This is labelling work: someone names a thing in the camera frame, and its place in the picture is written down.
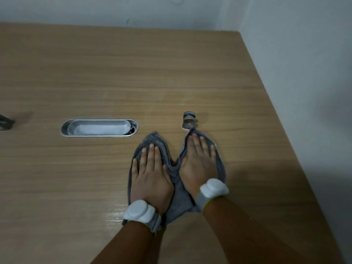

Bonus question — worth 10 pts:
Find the person's right hand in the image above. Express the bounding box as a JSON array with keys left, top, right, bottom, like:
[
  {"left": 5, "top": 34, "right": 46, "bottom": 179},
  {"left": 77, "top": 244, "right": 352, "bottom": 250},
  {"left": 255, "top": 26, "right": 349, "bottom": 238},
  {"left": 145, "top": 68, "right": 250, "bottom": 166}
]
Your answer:
[{"left": 179, "top": 133, "right": 219, "bottom": 200}]

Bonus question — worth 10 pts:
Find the person's left hand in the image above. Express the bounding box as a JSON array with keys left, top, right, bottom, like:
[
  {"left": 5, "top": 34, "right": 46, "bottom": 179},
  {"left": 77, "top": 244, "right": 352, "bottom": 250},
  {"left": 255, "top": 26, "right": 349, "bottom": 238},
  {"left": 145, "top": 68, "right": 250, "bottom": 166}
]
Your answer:
[{"left": 130, "top": 143, "right": 175, "bottom": 217}]

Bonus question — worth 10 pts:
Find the grey cloth towel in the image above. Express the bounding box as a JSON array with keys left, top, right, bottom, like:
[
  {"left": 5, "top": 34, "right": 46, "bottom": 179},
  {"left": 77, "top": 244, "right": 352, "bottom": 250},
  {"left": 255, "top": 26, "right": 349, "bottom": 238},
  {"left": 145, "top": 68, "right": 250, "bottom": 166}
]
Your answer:
[{"left": 122, "top": 127, "right": 227, "bottom": 226}]

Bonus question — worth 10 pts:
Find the person's right forearm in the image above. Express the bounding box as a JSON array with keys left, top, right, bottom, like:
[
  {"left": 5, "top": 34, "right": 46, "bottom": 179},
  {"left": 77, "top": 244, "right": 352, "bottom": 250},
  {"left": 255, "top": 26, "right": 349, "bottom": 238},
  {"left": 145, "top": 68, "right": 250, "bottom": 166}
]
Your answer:
[{"left": 202, "top": 196, "right": 313, "bottom": 264}]

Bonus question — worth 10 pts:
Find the white wrist tracker grey band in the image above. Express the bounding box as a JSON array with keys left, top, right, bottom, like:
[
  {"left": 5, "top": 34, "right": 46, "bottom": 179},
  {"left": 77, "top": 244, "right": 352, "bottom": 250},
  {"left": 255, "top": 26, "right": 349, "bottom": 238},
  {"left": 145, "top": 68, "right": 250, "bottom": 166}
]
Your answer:
[
  {"left": 122, "top": 199, "right": 162, "bottom": 236},
  {"left": 194, "top": 178, "right": 230, "bottom": 214}
]

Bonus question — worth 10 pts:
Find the metal partition clamp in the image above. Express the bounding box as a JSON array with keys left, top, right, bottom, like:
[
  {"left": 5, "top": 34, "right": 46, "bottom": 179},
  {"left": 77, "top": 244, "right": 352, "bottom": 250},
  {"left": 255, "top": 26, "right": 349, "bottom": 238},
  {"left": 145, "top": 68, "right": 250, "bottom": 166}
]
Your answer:
[
  {"left": 181, "top": 111, "right": 199, "bottom": 131},
  {"left": 0, "top": 114, "right": 16, "bottom": 132}
]

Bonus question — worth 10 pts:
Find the silver oval cable grommet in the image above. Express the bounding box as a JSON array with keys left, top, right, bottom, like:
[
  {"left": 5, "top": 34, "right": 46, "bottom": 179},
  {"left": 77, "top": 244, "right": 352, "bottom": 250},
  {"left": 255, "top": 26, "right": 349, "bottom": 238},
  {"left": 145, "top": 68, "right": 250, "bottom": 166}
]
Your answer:
[{"left": 60, "top": 118, "right": 139, "bottom": 138}]

